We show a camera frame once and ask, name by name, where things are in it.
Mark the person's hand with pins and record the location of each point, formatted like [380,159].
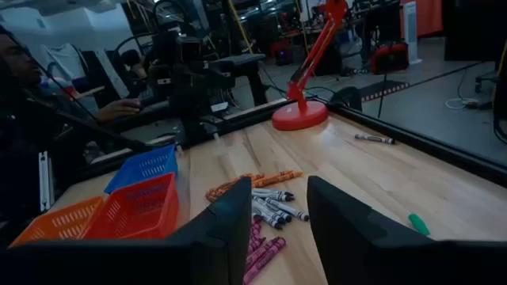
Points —
[119,109]

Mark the black metal table frame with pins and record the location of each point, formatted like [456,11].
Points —
[435,147]

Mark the black desk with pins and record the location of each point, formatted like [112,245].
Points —
[237,60]

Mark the red equipment case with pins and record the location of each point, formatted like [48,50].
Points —
[390,58]

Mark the black hazard-striped floor mat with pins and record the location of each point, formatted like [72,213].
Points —
[384,90]

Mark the red plastic basket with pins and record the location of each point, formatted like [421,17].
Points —
[138,210]

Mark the blue plastic basket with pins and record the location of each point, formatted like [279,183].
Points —
[142,168]

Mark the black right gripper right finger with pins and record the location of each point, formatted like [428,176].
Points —
[396,261]

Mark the green plastic cap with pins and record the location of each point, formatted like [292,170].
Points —
[418,224]

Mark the person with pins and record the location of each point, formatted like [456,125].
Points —
[35,134]
[132,63]

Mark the grey crayon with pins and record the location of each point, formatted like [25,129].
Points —
[374,138]

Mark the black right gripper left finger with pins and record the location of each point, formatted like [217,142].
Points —
[119,263]

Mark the orange crayon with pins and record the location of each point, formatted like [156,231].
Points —
[233,185]
[226,191]
[273,176]
[282,180]

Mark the orange plastic basket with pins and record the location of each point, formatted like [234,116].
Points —
[59,221]

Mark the orange partition panel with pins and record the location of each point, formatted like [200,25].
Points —
[421,17]

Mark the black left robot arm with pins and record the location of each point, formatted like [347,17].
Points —
[190,91]

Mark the red desk lamp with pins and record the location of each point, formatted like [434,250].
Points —
[300,115]

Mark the white bar bracket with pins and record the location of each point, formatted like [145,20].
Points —
[44,182]

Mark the white tower appliance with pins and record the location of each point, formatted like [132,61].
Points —
[410,31]

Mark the black clamp mount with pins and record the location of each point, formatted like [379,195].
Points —
[346,98]

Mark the black cabinet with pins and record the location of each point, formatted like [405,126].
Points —
[475,27]

